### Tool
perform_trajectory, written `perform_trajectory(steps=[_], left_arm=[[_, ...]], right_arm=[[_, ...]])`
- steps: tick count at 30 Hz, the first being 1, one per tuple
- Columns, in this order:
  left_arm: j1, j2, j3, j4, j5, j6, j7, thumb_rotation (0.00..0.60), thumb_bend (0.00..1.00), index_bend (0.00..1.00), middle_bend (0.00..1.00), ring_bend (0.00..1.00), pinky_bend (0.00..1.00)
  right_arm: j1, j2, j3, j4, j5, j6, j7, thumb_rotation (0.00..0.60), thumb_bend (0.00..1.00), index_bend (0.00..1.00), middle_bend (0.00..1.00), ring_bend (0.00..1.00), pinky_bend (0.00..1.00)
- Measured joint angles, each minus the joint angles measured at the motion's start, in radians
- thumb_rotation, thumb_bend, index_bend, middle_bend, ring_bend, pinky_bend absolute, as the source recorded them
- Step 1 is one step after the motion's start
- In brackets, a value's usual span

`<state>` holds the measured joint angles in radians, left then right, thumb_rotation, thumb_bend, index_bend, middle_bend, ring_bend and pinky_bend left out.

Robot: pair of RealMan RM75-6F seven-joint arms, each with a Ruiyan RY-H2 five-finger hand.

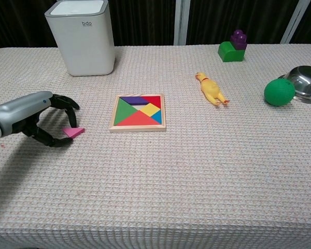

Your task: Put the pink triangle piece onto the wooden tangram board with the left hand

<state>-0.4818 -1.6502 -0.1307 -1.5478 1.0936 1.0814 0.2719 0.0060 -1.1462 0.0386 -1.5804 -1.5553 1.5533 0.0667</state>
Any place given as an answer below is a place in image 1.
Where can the green toy building block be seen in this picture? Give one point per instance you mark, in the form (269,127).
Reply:
(229,54)

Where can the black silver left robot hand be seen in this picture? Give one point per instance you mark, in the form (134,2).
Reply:
(18,111)

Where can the blue triangle tangram piece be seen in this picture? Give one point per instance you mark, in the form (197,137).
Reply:
(157,118)

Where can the stainless steel bowl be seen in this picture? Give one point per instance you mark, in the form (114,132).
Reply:
(308,83)

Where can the large red triangle tangram piece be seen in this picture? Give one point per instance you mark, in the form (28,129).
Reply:
(138,120)

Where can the aluminium frame post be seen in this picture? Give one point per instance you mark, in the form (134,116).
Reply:
(182,22)
(295,22)

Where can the small red triangle tangram piece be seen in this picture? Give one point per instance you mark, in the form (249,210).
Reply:
(154,100)

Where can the green rubber ball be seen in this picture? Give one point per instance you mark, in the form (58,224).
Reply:
(279,92)

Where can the purple parallelogram tangram piece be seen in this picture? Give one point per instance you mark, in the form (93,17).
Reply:
(133,100)

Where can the pink triangle puzzle piece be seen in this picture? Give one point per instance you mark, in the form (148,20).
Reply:
(76,132)

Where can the yellow rubber chicken toy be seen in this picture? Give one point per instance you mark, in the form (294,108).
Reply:
(210,88)

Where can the purple toy building block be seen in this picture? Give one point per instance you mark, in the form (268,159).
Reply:
(239,40)

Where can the white lidded trash bin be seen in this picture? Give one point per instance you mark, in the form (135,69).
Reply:
(85,44)

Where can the beige waffle tablecloth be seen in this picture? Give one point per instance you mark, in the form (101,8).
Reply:
(155,181)

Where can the wooden tangram tray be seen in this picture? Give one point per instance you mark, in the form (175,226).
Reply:
(137,129)

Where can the yellow square tangram piece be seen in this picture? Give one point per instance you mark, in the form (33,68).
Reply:
(150,110)

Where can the green triangle tangram piece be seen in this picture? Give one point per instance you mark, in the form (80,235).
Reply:
(123,112)

